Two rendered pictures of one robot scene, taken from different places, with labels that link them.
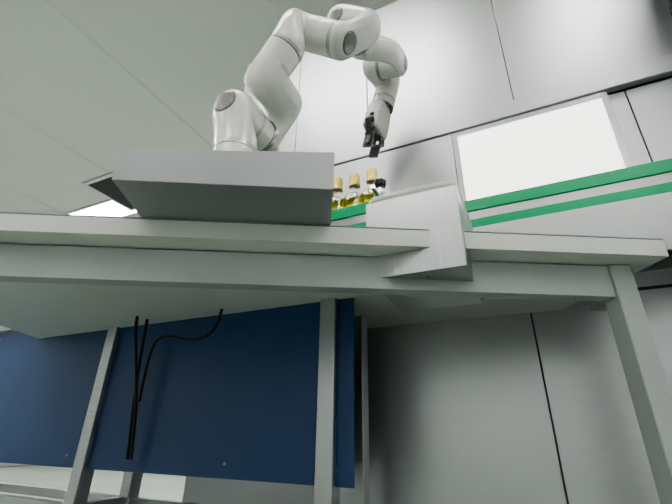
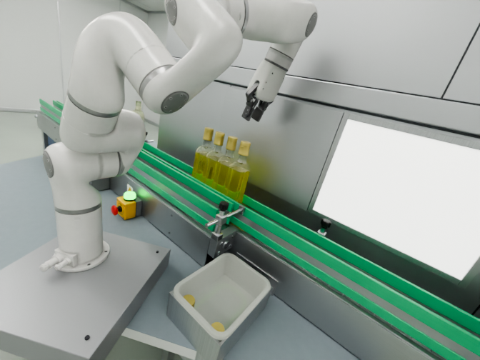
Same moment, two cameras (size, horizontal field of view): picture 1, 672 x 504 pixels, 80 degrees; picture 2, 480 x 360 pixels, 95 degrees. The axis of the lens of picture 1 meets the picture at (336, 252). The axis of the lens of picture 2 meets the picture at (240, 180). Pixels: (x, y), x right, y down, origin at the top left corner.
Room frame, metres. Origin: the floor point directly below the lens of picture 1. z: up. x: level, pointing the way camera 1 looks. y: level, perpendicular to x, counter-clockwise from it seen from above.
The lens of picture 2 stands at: (0.28, -0.21, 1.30)
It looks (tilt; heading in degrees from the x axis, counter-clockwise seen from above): 21 degrees down; 7
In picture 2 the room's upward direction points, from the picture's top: 14 degrees clockwise
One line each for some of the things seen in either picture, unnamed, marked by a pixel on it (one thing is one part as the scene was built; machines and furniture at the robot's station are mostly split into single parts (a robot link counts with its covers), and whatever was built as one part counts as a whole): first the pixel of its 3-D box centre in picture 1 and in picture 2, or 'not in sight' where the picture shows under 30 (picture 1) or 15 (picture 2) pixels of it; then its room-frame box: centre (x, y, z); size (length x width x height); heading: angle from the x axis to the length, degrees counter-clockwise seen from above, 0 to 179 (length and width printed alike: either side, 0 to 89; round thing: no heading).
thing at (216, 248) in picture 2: not in sight; (223, 241); (0.88, -0.13, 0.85); 0.09 x 0.04 x 0.07; 154
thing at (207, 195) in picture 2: not in sight; (108, 139); (1.31, 0.67, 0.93); 1.75 x 0.01 x 0.08; 64
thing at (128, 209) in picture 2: not in sight; (128, 206); (0.99, 0.30, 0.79); 0.07 x 0.07 x 0.07; 64
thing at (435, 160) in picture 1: (451, 181); (319, 163); (1.04, -0.36, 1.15); 0.90 x 0.03 x 0.34; 64
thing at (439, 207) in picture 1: (427, 243); (228, 294); (0.75, -0.19, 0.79); 0.27 x 0.17 x 0.08; 154
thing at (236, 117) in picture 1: (240, 130); (81, 173); (0.70, 0.22, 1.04); 0.13 x 0.10 x 0.16; 155
